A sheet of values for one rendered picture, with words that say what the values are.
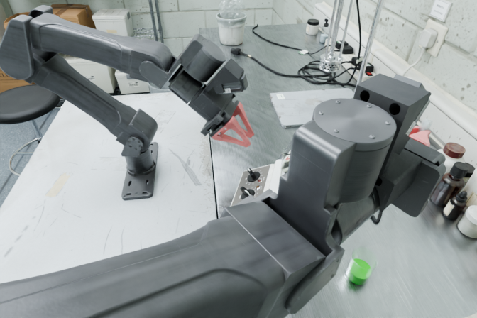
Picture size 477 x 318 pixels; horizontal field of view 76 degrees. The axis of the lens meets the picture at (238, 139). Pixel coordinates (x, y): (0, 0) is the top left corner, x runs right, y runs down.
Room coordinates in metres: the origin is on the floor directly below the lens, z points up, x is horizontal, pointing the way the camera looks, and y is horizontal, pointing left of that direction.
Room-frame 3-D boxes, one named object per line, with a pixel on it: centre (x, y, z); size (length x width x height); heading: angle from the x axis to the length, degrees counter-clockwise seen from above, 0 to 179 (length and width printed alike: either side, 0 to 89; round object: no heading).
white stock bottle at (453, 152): (0.53, -0.48, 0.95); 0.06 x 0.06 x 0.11
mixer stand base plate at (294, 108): (0.87, -0.27, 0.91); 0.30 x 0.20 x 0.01; 98
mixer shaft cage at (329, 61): (0.88, -0.28, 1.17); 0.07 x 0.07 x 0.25
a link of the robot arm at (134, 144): (0.58, 0.24, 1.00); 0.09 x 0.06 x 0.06; 176
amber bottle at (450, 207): (0.43, -0.46, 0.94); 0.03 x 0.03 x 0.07
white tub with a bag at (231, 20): (1.48, 0.03, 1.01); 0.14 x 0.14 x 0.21
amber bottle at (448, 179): (0.47, -0.46, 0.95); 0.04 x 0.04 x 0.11
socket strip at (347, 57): (1.22, -0.46, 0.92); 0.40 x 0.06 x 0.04; 8
